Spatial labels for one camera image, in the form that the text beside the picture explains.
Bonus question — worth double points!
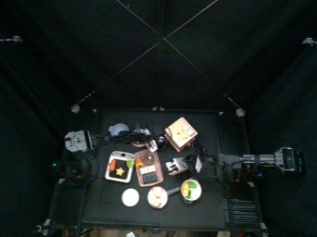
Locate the white toy pot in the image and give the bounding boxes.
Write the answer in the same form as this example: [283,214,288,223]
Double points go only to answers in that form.
[180,177,204,205]

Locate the wooden toy board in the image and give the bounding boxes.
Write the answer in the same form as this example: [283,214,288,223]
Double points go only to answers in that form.
[164,116,200,153]

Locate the grey rectangular tray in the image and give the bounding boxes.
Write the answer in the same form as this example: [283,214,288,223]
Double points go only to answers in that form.
[105,150,137,184]

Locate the white and silver toy toaster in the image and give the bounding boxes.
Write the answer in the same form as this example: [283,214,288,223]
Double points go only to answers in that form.
[165,156,190,177]

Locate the white rectangular toy food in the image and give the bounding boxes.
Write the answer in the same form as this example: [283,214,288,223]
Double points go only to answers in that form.
[141,165,160,175]

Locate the dark rectangular toy food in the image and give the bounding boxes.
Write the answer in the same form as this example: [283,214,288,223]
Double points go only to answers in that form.
[142,172,161,184]

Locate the yellow toy corn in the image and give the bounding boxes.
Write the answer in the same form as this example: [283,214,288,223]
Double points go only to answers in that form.
[181,182,192,198]

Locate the pink rectangular tray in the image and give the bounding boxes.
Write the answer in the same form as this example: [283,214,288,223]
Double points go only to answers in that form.
[134,148,165,188]

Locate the white round plate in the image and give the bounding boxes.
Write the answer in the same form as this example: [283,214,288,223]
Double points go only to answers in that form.
[121,187,142,208]

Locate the black printed label plate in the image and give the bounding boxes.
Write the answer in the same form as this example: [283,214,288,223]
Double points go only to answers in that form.
[225,197,259,231]

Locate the white kettle with black handle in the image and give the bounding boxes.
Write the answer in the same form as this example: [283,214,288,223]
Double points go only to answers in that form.
[109,122,132,137]

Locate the black cable bundle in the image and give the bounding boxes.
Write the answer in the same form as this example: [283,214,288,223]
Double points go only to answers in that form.
[223,163,259,187]
[61,151,101,188]

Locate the cream pan with grey handle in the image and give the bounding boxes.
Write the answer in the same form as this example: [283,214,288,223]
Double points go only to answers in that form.
[146,184,182,210]

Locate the thin diagonal frame cord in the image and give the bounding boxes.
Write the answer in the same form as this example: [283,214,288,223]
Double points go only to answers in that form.
[77,0,220,105]
[116,0,241,108]

